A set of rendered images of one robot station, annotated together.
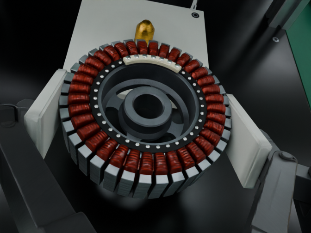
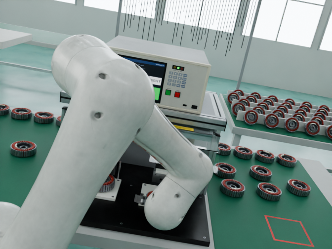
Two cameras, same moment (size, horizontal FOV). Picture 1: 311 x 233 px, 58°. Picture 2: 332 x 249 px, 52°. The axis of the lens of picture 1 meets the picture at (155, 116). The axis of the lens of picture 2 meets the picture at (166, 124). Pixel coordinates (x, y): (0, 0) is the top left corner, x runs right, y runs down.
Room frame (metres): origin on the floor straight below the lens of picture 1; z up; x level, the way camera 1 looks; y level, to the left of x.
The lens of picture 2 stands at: (-0.95, -0.21, 1.55)
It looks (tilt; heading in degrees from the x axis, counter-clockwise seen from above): 21 degrees down; 13
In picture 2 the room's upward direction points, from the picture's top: 11 degrees clockwise
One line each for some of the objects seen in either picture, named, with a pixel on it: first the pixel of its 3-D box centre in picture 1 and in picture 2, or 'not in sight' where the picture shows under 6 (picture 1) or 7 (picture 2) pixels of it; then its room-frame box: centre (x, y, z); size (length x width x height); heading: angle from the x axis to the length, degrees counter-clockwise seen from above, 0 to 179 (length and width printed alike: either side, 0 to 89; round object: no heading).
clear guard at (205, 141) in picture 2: not in sight; (184, 141); (0.25, -0.01, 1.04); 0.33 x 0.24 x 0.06; 15
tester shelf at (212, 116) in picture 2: not in sight; (148, 96); (0.51, 0.24, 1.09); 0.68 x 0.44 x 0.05; 105
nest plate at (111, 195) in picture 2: not in sight; (100, 186); (0.17, 0.28, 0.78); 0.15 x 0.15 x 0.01; 15
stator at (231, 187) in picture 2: not in sight; (232, 187); (0.50, -0.24, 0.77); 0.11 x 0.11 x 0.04
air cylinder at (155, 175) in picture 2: not in sight; (161, 175); (0.37, 0.08, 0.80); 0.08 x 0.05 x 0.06; 105
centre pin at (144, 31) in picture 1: (144, 32); not in sight; (0.23, 0.04, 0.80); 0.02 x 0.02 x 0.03
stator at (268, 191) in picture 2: not in sight; (269, 191); (0.58, -0.40, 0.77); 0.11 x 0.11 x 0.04
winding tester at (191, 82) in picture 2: not in sight; (155, 70); (0.52, 0.23, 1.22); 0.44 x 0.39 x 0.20; 105
